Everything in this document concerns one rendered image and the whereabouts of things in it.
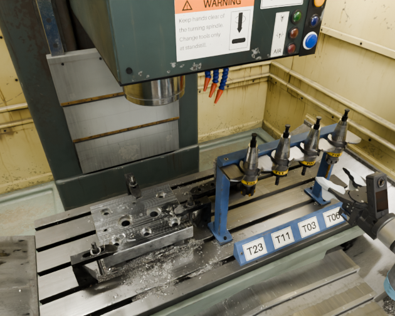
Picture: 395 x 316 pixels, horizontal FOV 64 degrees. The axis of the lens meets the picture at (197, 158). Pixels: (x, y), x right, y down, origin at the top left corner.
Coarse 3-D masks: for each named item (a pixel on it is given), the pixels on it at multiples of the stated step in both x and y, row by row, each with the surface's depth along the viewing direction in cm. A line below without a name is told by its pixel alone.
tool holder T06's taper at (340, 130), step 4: (340, 120) 97; (348, 120) 97; (340, 124) 97; (344, 124) 97; (336, 128) 99; (340, 128) 98; (344, 128) 97; (336, 132) 99; (340, 132) 98; (344, 132) 98; (332, 136) 101; (336, 136) 99; (340, 136) 99; (344, 136) 99; (336, 140) 100; (340, 140) 99; (344, 140) 100
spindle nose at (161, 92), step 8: (160, 80) 72; (168, 80) 73; (176, 80) 75; (184, 80) 80; (128, 88) 75; (136, 88) 74; (144, 88) 73; (152, 88) 73; (160, 88) 74; (168, 88) 75; (176, 88) 76; (128, 96) 77; (136, 96) 75; (144, 96) 74; (152, 96) 74; (160, 96) 75; (168, 96) 76; (176, 96) 78; (144, 104) 76; (152, 104) 76; (160, 104) 76
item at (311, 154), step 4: (300, 144) 98; (300, 148) 98; (304, 148) 97; (320, 148) 97; (304, 152) 97; (308, 152) 96; (312, 152) 95; (316, 152) 96; (308, 156) 97; (312, 156) 97
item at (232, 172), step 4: (232, 164) 92; (220, 168) 91; (224, 168) 90; (228, 168) 90; (232, 168) 90; (236, 168) 90; (224, 172) 89; (228, 172) 89; (232, 172) 89; (236, 172) 89; (240, 172) 89; (228, 176) 88; (232, 176) 88; (236, 176) 88; (240, 176) 88; (244, 176) 88; (228, 180) 87; (232, 180) 87; (236, 180) 87; (240, 180) 87
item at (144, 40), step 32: (96, 0) 54; (128, 0) 49; (160, 0) 51; (256, 0) 58; (96, 32) 64; (128, 32) 52; (160, 32) 54; (256, 32) 62; (128, 64) 54; (160, 64) 57; (192, 64) 60; (224, 64) 63
